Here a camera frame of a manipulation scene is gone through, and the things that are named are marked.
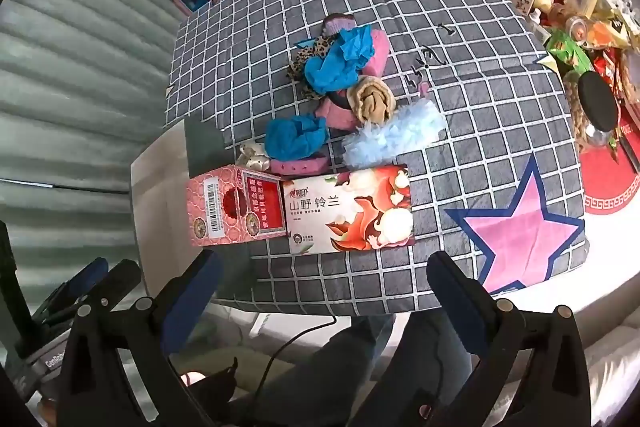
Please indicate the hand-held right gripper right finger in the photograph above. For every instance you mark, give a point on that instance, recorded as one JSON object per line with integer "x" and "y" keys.
{"x": 457, "y": 302}

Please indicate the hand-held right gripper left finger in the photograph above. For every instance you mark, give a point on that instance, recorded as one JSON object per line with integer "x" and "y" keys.
{"x": 195, "y": 297}

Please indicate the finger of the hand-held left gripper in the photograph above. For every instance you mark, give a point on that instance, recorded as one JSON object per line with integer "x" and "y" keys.
{"x": 122, "y": 274}
{"x": 90, "y": 271}

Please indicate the grey white cardboard box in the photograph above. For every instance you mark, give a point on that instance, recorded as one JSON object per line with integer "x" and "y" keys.
{"x": 160, "y": 207}

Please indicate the small white plush toy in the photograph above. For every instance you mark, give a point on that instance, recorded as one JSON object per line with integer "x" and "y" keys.
{"x": 252, "y": 157}

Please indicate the light blue fluffy duster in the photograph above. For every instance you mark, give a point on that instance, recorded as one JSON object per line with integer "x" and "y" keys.
{"x": 390, "y": 137}

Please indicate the blue cloth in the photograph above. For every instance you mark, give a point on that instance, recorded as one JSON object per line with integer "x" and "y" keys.
{"x": 290, "y": 137}
{"x": 335, "y": 67}

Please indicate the beige sock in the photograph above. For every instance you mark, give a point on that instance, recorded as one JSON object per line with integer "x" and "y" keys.
{"x": 370, "y": 99}

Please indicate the pink black sock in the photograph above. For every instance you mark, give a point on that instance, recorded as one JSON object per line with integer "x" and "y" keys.
{"x": 335, "y": 114}

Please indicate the leopard print cloth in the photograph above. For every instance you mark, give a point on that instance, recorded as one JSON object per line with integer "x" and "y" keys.
{"x": 312, "y": 49}

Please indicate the purple brown knitted sock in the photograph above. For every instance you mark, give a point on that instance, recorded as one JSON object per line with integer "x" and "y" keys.
{"x": 340, "y": 24}

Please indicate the person's blue jeans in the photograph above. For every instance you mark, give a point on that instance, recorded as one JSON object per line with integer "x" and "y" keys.
{"x": 350, "y": 357}

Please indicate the white padded cushion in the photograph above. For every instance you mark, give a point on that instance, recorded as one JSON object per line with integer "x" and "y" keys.
{"x": 615, "y": 357}

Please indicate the red patterned mat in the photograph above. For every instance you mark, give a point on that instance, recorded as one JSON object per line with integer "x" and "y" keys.
{"x": 610, "y": 187}

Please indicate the grey checked blanket with stars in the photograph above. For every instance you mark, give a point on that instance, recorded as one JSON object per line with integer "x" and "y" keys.
{"x": 475, "y": 57}

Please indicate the jar with black lid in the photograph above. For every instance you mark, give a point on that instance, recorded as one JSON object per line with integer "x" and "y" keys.
{"x": 597, "y": 99}

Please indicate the pile of snack packets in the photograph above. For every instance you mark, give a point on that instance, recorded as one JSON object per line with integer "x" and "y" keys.
{"x": 600, "y": 32}

